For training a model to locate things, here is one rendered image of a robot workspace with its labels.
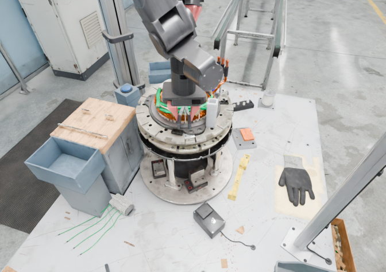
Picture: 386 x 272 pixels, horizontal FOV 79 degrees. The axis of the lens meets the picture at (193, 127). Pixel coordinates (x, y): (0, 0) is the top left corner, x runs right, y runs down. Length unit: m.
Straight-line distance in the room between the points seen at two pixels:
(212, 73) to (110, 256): 0.66
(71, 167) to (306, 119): 1.08
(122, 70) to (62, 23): 1.80
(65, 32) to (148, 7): 2.51
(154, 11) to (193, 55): 0.10
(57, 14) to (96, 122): 2.13
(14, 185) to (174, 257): 1.68
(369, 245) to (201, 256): 1.38
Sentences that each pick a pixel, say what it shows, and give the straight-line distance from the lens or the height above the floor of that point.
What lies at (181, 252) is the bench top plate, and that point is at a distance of 0.84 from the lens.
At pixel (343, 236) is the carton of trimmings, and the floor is 0.15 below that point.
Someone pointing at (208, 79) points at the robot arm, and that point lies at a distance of 0.45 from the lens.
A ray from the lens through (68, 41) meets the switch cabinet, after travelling 2.95.
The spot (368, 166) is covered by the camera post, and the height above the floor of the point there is 1.22.
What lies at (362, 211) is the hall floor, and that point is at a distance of 2.13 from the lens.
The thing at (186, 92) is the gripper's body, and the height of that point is 1.27.
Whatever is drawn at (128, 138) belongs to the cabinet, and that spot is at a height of 0.97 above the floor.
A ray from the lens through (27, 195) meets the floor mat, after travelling 2.18.
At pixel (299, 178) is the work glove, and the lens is 1.02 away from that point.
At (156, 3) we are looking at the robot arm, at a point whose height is 1.46.
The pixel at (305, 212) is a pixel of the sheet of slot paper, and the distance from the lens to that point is 0.98.
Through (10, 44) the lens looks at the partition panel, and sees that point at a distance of 3.15.
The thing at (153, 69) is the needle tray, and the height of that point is 1.03.
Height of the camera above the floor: 1.59
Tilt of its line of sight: 45 degrees down
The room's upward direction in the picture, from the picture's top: straight up
